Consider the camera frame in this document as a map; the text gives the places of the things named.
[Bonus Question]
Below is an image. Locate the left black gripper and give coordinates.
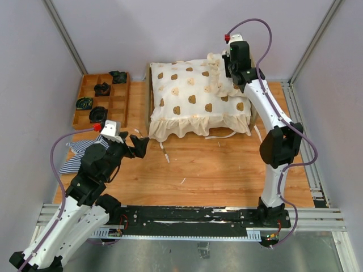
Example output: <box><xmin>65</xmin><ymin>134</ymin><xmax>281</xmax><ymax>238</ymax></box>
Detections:
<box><xmin>101</xmin><ymin>131</ymin><xmax>149</xmax><ymax>180</ymax></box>

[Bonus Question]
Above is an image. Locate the small bear print pillow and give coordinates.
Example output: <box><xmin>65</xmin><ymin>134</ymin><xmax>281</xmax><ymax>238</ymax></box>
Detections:
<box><xmin>206</xmin><ymin>53</ymin><xmax>244</xmax><ymax>97</ymax></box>

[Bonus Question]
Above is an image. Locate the wooden pet bed frame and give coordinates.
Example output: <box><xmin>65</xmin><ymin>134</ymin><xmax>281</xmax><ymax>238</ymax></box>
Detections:
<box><xmin>145</xmin><ymin>62</ymin><xmax>259</xmax><ymax>133</ymax></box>

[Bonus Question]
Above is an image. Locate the large bear print cushion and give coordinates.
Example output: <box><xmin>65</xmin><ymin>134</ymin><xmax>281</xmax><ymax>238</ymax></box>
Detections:
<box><xmin>148</xmin><ymin>58</ymin><xmax>256</xmax><ymax>143</ymax></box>

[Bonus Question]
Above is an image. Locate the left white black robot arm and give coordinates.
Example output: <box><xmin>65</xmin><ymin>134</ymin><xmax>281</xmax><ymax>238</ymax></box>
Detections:
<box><xmin>9</xmin><ymin>135</ymin><xmax>149</xmax><ymax>271</ymax></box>

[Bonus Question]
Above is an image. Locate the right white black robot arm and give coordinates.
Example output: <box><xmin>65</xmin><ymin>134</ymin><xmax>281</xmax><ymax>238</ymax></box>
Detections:
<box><xmin>222</xmin><ymin>35</ymin><xmax>303</xmax><ymax>228</ymax></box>

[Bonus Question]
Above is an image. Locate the black rolled sock bottom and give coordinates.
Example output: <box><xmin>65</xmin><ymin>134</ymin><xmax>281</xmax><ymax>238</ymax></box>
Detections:
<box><xmin>88</xmin><ymin>106</ymin><xmax>108</xmax><ymax>124</ymax></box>

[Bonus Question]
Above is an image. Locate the wooden compartment tray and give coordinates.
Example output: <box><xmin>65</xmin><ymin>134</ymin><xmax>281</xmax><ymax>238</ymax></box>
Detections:
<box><xmin>73</xmin><ymin>72</ymin><xmax>130</xmax><ymax>130</ymax></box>

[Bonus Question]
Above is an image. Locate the black rolled sock middle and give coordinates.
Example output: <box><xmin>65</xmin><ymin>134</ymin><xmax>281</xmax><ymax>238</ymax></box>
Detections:
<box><xmin>94</xmin><ymin>82</ymin><xmax>111</xmax><ymax>97</ymax></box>

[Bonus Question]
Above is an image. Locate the black green rolled sock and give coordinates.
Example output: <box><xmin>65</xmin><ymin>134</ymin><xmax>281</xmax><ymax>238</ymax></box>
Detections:
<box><xmin>75</xmin><ymin>97</ymin><xmax>94</xmax><ymax>111</ymax></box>

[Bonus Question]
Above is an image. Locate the black rolled sock top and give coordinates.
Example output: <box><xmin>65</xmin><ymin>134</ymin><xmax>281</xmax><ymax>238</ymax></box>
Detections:
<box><xmin>109</xmin><ymin>70</ymin><xmax>127</xmax><ymax>84</ymax></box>

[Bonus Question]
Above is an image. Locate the blue striped cloth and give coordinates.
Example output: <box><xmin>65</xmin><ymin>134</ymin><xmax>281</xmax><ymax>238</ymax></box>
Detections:
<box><xmin>59</xmin><ymin>135</ymin><xmax>109</xmax><ymax>175</ymax></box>

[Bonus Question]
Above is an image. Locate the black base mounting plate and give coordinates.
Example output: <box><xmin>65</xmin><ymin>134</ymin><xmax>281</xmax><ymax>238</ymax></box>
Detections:
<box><xmin>108</xmin><ymin>206</ymin><xmax>291</xmax><ymax>237</ymax></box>

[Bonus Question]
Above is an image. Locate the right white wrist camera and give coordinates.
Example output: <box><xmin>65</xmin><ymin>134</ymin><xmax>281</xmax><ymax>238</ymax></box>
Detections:
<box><xmin>225</xmin><ymin>34</ymin><xmax>244</xmax><ymax>44</ymax></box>

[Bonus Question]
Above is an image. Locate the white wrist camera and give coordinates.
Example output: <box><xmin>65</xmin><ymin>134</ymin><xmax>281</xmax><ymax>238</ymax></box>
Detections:
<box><xmin>100</xmin><ymin>120</ymin><xmax>124</xmax><ymax>143</ymax></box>
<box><xmin>225</xmin><ymin>34</ymin><xmax>244</xmax><ymax>44</ymax></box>

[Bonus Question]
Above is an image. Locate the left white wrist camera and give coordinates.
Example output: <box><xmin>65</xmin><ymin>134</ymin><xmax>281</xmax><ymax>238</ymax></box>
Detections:
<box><xmin>100</xmin><ymin>120</ymin><xmax>124</xmax><ymax>143</ymax></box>

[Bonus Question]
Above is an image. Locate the aluminium rail frame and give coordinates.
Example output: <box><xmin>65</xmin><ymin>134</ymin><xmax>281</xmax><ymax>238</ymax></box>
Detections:
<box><xmin>10</xmin><ymin>80</ymin><xmax>344</xmax><ymax>271</ymax></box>

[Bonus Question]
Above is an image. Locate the right aluminium corner post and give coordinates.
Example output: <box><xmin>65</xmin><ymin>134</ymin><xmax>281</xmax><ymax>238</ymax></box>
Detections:
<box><xmin>288</xmin><ymin>0</ymin><xmax>345</xmax><ymax>86</ymax></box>

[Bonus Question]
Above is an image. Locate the aluminium corner post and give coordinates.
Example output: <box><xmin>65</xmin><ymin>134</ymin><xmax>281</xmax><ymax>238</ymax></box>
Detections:
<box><xmin>42</xmin><ymin>0</ymin><xmax>88</xmax><ymax>74</ymax></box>
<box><xmin>288</xmin><ymin>0</ymin><xmax>345</xmax><ymax>86</ymax></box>

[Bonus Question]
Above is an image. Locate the left aluminium corner post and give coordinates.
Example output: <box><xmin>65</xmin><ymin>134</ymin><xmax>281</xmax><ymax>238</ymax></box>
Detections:
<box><xmin>42</xmin><ymin>0</ymin><xmax>88</xmax><ymax>74</ymax></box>

